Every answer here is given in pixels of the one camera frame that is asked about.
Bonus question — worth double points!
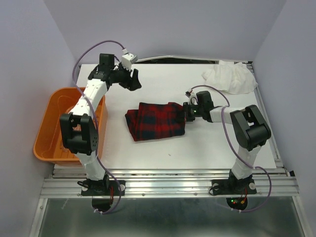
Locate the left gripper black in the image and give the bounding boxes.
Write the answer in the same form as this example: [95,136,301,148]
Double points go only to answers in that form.
[111,62,142,91]

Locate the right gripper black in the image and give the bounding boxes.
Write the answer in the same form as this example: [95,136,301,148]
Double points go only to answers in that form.
[175,101,203,121]

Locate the red plaid skirt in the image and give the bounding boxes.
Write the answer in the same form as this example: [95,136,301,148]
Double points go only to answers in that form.
[125,102,185,142]

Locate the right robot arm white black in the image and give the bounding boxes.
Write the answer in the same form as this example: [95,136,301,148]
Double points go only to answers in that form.
[183,91,272,196]

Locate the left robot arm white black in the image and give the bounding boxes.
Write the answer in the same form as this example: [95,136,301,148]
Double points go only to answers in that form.
[60,50,141,195]

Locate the white crumpled skirt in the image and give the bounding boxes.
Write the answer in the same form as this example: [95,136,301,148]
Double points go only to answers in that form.
[201,60,258,94]

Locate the orange plastic basket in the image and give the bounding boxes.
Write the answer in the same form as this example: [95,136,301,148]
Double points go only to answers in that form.
[33,87,109,165]

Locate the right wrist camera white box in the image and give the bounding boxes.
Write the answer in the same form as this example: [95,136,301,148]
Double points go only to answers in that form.
[185,89,198,105]

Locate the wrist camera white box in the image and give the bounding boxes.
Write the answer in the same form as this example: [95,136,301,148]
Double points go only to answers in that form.
[185,89,198,105]
[120,53,138,71]

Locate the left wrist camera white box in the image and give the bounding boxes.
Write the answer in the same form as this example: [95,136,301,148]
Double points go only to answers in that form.
[120,53,138,71]

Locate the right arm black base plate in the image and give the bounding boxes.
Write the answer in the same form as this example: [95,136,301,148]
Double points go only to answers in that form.
[209,179,257,197]

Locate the aluminium right side rail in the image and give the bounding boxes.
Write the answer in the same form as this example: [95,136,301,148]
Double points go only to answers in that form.
[246,61,288,175]

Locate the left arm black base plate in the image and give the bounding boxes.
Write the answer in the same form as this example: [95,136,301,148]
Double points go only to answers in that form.
[77,179,125,197]

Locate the aluminium front rail frame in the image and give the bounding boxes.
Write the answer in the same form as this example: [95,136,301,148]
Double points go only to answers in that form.
[40,167,299,198]

